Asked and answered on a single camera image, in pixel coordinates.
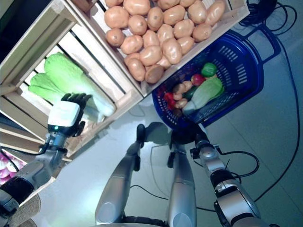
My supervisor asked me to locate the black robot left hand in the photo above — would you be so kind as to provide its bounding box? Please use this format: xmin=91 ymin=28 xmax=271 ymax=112
xmin=47 ymin=93 xmax=93 ymax=138

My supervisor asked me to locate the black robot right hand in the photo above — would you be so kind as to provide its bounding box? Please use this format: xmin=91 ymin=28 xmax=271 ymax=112
xmin=193 ymin=124 xmax=209 ymax=143

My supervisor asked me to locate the green white napa cabbage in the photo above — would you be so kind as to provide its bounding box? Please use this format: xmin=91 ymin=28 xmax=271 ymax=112
xmin=27 ymin=72 xmax=105 ymax=122
xmin=44 ymin=52 xmax=117 ymax=117
xmin=182 ymin=77 xmax=224 ymax=115

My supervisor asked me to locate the blue plastic shopping basket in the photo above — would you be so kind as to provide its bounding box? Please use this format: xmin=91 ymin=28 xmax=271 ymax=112
xmin=151 ymin=25 xmax=282 ymax=131

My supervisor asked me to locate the woven straw basket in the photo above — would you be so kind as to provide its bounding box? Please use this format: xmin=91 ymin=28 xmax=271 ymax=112
xmin=0 ymin=193 xmax=42 ymax=227

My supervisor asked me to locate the tan plastic potato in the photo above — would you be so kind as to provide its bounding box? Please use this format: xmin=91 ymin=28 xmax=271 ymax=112
xmin=126 ymin=58 xmax=146 ymax=82
xmin=172 ymin=83 xmax=187 ymax=95
xmin=144 ymin=64 xmax=165 ymax=84
xmin=157 ymin=0 xmax=182 ymax=10
xmin=142 ymin=29 xmax=160 ymax=49
xmin=124 ymin=53 xmax=142 ymax=64
xmin=157 ymin=23 xmax=175 ymax=44
xmin=175 ymin=98 xmax=189 ymax=109
xmin=139 ymin=45 xmax=163 ymax=67
xmin=104 ymin=6 xmax=130 ymax=29
xmin=187 ymin=0 xmax=208 ymax=25
xmin=177 ymin=35 xmax=195 ymax=55
xmin=120 ymin=35 xmax=144 ymax=55
xmin=181 ymin=80 xmax=194 ymax=92
xmin=205 ymin=0 xmax=226 ymax=27
xmin=163 ymin=4 xmax=187 ymax=26
xmin=192 ymin=23 xmax=213 ymax=43
xmin=161 ymin=37 xmax=183 ymax=65
xmin=127 ymin=14 xmax=149 ymax=36
xmin=146 ymin=6 xmax=164 ymax=32
xmin=105 ymin=28 xmax=126 ymax=47
xmin=105 ymin=0 xmax=124 ymax=8
xmin=173 ymin=18 xmax=195 ymax=40
xmin=178 ymin=0 xmax=197 ymax=8
xmin=123 ymin=0 xmax=151 ymax=16
xmin=156 ymin=55 xmax=172 ymax=70

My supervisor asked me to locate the dark green cucumber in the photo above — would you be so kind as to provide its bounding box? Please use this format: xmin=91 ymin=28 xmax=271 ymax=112
xmin=182 ymin=86 xmax=198 ymax=100

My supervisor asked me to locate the wooden display shelf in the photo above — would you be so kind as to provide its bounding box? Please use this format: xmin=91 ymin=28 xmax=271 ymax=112
xmin=0 ymin=0 xmax=74 ymax=209

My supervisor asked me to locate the red round fruit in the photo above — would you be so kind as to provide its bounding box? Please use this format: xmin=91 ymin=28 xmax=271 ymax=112
xmin=191 ymin=73 xmax=206 ymax=86

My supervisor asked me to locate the large wooden slat crate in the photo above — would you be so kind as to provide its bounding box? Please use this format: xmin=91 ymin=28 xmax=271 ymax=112
xmin=0 ymin=0 xmax=145 ymax=158

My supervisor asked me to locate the green bell pepper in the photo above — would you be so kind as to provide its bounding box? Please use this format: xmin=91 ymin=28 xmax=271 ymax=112
xmin=200 ymin=62 xmax=218 ymax=77

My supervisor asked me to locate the wooden potato crate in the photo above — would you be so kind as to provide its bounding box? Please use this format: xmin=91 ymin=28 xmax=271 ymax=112
xmin=63 ymin=0 xmax=250 ymax=98

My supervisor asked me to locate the wooden onion crate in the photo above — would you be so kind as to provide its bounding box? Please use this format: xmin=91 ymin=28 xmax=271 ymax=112
xmin=0 ymin=146 xmax=73 ymax=209

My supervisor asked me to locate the black robot waist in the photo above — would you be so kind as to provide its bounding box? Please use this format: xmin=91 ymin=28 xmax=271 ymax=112
xmin=122 ymin=214 xmax=168 ymax=227

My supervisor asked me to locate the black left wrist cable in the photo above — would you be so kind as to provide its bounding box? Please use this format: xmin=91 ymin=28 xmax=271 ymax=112
xmin=0 ymin=145 xmax=48 ymax=157

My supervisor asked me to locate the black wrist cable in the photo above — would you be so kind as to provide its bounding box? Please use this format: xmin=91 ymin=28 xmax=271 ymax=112
xmin=213 ymin=148 xmax=260 ymax=185
xmin=0 ymin=145 xmax=48 ymax=157

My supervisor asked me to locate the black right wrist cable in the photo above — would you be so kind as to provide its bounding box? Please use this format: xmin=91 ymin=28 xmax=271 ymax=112
xmin=213 ymin=148 xmax=260 ymax=185

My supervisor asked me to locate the long black floor cable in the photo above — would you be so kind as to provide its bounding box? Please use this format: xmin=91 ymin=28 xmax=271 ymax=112
xmin=196 ymin=35 xmax=300 ymax=211

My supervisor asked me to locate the coiled black cable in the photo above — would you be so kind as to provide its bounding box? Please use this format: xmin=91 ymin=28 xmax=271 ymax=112
xmin=239 ymin=0 xmax=298 ymax=35

